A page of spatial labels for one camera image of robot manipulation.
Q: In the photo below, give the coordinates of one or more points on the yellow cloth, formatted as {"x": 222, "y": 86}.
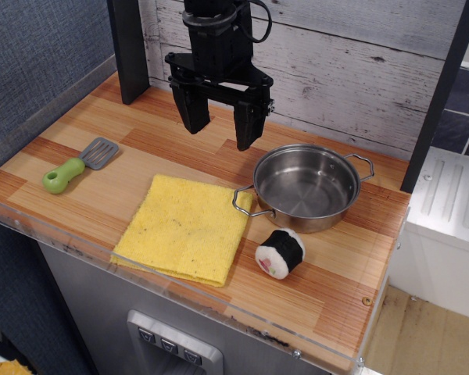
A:
{"x": 185, "y": 229}

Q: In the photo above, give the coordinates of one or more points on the grey appliance control panel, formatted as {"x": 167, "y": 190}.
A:
{"x": 162, "y": 349}

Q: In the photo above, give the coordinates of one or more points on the clear acrylic left guard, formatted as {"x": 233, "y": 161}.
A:
{"x": 14, "y": 140}

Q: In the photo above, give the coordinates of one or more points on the yellow object bottom left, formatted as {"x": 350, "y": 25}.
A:
{"x": 13, "y": 368}

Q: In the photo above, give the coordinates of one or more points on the black frame post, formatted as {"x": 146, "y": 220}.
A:
{"x": 443, "y": 88}
{"x": 129, "y": 48}

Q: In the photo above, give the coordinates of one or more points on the black left frame post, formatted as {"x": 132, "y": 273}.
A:
{"x": 129, "y": 48}

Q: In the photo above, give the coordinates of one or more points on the white ribbed cabinet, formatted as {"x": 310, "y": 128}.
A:
{"x": 431, "y": 260}

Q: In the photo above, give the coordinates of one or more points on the plush sushi roll toy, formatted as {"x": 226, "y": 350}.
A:
{"x": 281, "y": 253}

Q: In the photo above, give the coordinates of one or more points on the black right frame post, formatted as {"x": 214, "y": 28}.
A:
{"x": 443, "y": 88}

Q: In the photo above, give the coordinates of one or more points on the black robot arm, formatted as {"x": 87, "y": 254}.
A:
{"x": 218, "y": 16}

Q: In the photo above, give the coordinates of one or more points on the green handled grey spatula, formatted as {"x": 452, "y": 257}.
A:
{"x": 95, "y": 156}

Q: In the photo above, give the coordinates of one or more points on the steel pot with handles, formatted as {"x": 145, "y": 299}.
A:
{"x": 307, "y": 188}

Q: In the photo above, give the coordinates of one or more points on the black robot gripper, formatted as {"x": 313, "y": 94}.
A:
{"x": 220, "y": 68}

